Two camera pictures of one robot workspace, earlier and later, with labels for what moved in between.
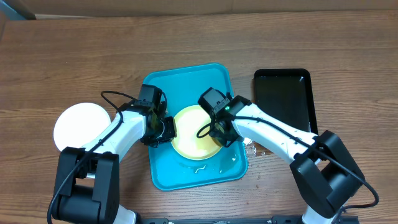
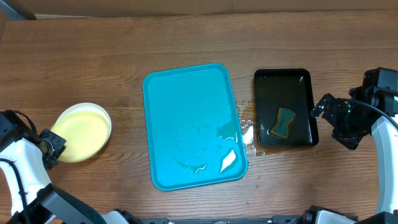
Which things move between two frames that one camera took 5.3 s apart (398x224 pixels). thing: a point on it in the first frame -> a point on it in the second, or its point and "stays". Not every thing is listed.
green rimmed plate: x=186 y=144 -> x=86 y=128
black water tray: x=286 y=95 stays
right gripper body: x=224 y=140 -> x=328 y=111
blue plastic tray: x=183 y=88 stays
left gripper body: x=165 y=130 -> x=57 y=145
